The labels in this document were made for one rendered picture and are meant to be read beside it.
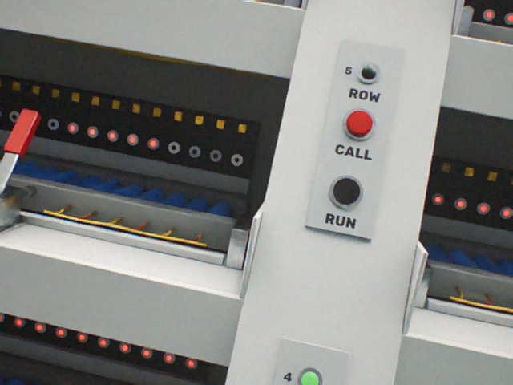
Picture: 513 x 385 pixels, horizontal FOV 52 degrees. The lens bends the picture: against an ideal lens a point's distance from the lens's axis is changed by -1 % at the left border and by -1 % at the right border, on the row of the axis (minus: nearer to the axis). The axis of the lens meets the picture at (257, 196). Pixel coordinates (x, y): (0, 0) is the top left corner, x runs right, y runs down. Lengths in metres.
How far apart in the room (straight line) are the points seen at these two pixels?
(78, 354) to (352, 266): 0.29
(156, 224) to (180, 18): 0.15
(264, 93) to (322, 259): 0.27
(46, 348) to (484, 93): 0.42
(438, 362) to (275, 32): 0.23
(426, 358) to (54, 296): 0.23
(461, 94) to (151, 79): 0.33
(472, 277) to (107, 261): 0.25
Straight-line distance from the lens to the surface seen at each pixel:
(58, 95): 0.55
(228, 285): 0.34
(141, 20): 0.39
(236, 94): 0.56
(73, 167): 0.52
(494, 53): 0.38
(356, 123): 0.33
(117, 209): 0.41
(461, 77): 0.37
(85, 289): 0.35
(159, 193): 0.48
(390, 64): 0.35
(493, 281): 0.41
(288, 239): 0.32
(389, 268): 0.33
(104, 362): 0.52
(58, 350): 0.53
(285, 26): 0.37
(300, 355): 0.32
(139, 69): 0.59
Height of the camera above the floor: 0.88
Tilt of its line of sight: 9 degrees up
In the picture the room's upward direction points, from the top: 12 degrees clockwise
